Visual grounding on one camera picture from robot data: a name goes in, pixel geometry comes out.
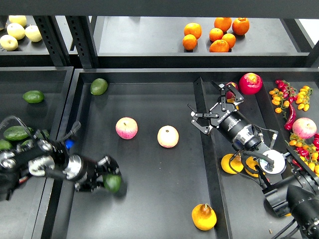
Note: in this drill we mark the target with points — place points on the yellow pear near red apples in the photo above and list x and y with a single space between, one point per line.
232 100

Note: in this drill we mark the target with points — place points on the black tray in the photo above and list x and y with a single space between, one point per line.
23 216
161 185

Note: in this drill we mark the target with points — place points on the orange fruit front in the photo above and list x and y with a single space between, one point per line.
219 46

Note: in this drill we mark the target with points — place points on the orange fruit far left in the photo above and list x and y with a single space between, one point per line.
194 29

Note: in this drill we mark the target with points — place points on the green avocado in tray corner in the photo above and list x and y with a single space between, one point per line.
98 87

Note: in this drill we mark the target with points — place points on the black centre tray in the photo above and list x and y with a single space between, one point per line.
161 185

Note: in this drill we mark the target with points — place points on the orange cherry tomato bunch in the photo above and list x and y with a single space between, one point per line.
279 100

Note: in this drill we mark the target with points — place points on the red cherry tomato bunch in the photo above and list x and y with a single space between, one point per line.
286 91

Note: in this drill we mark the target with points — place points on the mixed cherry tomato bunch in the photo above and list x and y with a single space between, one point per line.
308 152

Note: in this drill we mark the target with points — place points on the yellow pear with brown top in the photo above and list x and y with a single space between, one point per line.
204 217

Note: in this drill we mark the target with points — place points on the yellow pear middle of row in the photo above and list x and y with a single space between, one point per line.
251 163

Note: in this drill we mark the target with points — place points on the black metal shelf frame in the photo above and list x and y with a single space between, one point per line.
283 9

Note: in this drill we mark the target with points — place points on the dark avocado by tray wall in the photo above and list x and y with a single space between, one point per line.
45 133

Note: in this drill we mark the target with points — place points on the small dark red apple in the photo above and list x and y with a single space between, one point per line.
229 93

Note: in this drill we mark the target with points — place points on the red chili pepper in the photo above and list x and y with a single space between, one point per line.
291 119

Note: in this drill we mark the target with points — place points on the orange fruit right lower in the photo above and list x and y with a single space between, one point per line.
230 39

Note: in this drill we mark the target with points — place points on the yellow cherry tomato bunch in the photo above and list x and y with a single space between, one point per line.
303 98

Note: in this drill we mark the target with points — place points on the yellow pear of row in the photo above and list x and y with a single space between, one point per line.
251 163
231 167

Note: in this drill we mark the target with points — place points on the pale yellow pear middle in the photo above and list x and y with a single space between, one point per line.
16 30

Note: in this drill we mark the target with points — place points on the green avocado middle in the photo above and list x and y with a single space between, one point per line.
26 143

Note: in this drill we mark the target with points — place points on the orange fruit centre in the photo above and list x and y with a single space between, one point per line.
215 34

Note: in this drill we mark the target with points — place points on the green avocado left edge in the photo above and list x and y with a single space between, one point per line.
5 145

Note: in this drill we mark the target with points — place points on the black left tray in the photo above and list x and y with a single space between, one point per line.
23 216

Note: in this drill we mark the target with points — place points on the pale pink apple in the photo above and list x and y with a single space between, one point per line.
168 136

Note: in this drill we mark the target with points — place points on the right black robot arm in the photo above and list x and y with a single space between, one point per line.
288 184

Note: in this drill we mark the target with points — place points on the green avocado left tray top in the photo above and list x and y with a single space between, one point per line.
33 96

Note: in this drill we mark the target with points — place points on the orange fruit lower left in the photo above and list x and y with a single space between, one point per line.
189 42

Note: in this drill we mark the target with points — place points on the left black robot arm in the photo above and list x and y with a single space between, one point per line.
42 157

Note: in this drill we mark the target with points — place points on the yellow pear left of row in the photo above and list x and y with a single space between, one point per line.
231 167

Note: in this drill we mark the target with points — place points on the pale yellow pear right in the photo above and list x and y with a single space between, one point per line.
33 34

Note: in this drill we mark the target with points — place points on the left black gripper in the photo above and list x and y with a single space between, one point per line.
84 173

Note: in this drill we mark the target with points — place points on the pale yellow pear front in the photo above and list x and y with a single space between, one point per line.
8 43

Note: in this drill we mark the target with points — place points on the pink red apple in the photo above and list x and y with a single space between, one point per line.
126 128

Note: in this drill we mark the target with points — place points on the orange fruit top right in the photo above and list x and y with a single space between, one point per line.
240 26

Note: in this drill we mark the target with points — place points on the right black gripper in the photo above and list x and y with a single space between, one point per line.
226 118

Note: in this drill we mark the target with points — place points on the big red apple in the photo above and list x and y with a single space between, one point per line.
250 83

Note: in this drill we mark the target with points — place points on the orange fruit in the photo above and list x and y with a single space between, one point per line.
215 34
240 26
219 46
223 23
194 29
189 42
230 39

